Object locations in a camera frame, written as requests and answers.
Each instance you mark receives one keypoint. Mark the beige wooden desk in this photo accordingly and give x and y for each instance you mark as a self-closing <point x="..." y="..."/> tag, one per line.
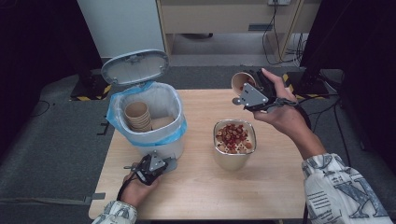
<point x="218" y="17"/>

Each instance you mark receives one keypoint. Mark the white power strip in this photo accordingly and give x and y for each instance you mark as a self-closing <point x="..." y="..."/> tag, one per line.
<point x="278" y="2"/>

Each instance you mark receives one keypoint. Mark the white pedal trash can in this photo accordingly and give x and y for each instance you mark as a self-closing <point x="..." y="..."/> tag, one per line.
<point x="162" y="152"/>

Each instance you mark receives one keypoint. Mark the person's right hand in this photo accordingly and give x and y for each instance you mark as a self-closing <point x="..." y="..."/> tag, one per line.
<point x="286" y="116"/>

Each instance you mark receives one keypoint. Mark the pile of dried fruit slices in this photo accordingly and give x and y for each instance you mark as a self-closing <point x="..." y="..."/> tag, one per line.
<point x="233" y="137"/>

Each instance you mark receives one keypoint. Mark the striped stand base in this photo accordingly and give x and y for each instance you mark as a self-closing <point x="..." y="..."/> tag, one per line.
<point x="90" y="91"/>
<point x="308" y="88"/>

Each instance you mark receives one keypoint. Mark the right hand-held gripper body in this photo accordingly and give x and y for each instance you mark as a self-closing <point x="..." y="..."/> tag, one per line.
<point x="253" y="96"/>

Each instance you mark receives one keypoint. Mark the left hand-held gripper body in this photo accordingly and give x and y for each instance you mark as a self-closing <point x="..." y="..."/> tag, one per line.
<point x="149" y="171"/>

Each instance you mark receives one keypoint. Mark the brown paper cup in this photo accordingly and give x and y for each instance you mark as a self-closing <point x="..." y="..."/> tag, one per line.
<point x="239" y="81"/>

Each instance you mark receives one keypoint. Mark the metal bowl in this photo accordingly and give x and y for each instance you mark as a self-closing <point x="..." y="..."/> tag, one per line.
<point x="232" y="161"/>

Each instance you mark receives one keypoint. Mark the black curtain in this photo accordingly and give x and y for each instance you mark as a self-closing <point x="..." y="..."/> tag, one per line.
<point x="358" y="46"/>

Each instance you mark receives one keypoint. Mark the white cabinet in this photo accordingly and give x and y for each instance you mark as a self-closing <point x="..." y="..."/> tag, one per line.
<point x="124" y="28"/>

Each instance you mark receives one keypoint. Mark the person's left hand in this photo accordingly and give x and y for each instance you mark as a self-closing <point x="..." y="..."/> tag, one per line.
<point x="134" y="193"/>

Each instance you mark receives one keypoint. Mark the grey table grommet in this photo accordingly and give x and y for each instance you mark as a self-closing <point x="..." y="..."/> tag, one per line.
<point x="235" y="101"/>

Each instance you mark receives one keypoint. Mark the blue trash bag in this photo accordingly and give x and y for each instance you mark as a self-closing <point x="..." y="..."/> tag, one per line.
<point x="155" y="143"/>

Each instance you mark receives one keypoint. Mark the stack of used paper cups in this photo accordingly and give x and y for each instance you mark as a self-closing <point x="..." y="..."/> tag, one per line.
<point x="138" y="118"/>

